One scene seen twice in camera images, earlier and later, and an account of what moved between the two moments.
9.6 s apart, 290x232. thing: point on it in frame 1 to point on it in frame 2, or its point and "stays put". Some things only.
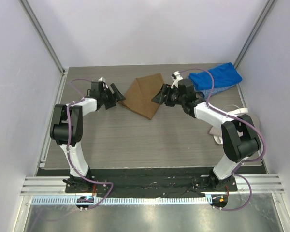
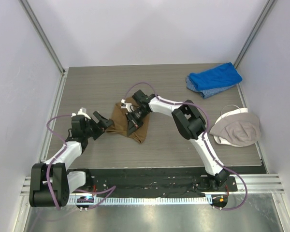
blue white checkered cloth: [206, 94] stays put
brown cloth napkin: [138, 97] to [120, 123]
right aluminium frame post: [268, 7] stays put
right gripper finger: [159, 97] to [132, 127]
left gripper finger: [109, 92] to [97, 115]
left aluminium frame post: [37, 25] stays put
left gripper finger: [118, 96] to [108, 122]
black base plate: [130, 183] stays put
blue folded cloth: [225, 75] stays put
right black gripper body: [174, 97] to [139, 115]
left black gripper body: [108, 100] to [91, 130]
